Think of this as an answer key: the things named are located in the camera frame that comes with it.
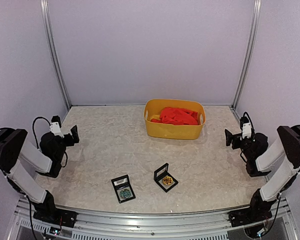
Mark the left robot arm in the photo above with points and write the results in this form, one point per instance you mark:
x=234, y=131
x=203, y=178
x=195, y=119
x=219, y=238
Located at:
x=47, y=160

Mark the yellow plastic basket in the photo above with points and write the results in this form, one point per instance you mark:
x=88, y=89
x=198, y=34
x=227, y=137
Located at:
x=154, y=107

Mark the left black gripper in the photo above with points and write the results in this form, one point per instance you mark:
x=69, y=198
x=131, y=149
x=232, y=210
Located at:
x=70, y=142

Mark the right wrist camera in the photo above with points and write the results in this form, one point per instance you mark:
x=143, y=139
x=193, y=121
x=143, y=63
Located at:
x=246, y=128

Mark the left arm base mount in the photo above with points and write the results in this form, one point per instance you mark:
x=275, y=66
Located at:
x=62, y=217

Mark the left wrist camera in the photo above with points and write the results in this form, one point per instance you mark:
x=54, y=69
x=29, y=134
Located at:
x=55, y=126

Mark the black case with yellow brooch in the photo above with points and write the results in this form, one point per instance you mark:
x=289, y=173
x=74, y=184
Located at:
x=159, y=174

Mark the right aluminium frame post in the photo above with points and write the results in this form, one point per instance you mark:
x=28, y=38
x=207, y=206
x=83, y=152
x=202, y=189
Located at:
x=248, y=53

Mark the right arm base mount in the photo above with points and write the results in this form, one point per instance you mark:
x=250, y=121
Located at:
x=245, y=216

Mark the left aluminium frame post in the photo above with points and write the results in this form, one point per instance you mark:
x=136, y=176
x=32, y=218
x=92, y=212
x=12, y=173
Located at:
x=44, y=5

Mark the yellow sunflower brooch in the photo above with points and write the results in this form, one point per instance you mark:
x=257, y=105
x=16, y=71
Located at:
x=167, y=180

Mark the red t-shirt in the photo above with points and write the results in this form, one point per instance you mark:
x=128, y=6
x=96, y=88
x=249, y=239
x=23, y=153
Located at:
x=177, y=116

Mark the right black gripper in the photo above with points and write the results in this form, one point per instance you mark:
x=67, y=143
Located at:
x=229, y=139

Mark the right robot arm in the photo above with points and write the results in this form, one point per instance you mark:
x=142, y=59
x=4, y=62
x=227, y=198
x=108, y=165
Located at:
x=259, y=157

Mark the front aluminium rail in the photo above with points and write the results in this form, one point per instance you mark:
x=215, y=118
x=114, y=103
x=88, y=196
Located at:
x=105, y=225

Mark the aluminium frame post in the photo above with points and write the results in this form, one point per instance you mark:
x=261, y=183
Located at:
x=248, y=53
x=44, y=5

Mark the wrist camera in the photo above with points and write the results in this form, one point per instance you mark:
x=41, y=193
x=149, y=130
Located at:
x=55, y=126
x=246, y=128

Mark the black case with teal brooch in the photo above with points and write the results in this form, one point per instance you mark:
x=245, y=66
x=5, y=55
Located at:
x=120, y=183

